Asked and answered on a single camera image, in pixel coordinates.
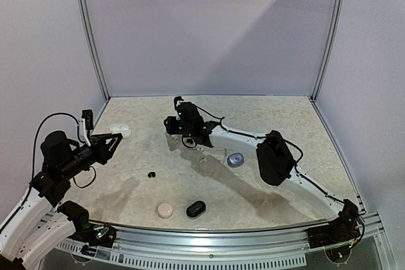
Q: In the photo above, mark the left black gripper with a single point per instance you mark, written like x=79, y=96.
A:
x=102, y=150

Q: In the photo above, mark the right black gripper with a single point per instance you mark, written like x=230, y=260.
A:
x=173, y=124

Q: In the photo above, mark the white charging case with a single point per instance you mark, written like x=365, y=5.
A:
x=121, y=128

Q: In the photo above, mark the purple charging case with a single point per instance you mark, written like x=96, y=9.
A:
x=235, y=160

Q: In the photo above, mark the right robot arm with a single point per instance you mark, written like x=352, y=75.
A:
x=276, y=164

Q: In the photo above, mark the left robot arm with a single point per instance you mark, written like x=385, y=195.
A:
x=43, y=218

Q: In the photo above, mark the pink charging case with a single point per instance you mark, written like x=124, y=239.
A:
x=165, y=210

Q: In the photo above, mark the black charging case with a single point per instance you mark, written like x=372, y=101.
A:
x=196, y=209

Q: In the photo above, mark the white stem earbud right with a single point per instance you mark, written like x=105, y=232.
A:
x=203, y=160

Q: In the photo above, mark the black clip earbud near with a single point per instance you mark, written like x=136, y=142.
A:
x=151, y=174

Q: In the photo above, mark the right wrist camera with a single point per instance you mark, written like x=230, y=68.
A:
x=177, y=101

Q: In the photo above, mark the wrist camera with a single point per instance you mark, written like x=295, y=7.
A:
x=85, y=126
x=177, y=101

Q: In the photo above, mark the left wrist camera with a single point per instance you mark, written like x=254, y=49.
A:
x=85, y=126

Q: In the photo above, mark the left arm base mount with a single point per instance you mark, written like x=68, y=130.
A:
x=94, y=235

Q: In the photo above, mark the aluminium front rail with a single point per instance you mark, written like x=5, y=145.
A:
x=286, y=248

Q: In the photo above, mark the right aluminium frame post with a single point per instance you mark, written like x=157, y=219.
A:
x=332, y=30

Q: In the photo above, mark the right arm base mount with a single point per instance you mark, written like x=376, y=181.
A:
x=346, y=228

